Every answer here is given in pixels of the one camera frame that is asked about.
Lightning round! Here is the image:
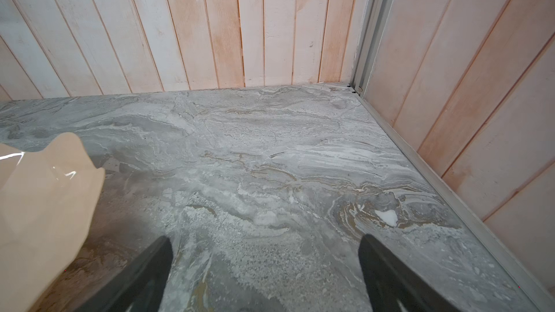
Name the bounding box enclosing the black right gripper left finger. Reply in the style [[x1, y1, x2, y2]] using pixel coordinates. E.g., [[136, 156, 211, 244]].
[[77, 235, 173, 311]]

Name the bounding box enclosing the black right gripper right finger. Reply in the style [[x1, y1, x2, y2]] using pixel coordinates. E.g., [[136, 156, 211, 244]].
[[358, 234, 458, 311]]

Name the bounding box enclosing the peach scalloped fruit bowl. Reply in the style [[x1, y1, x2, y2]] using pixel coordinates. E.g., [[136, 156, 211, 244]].
[[1, 132, 106, 311]]

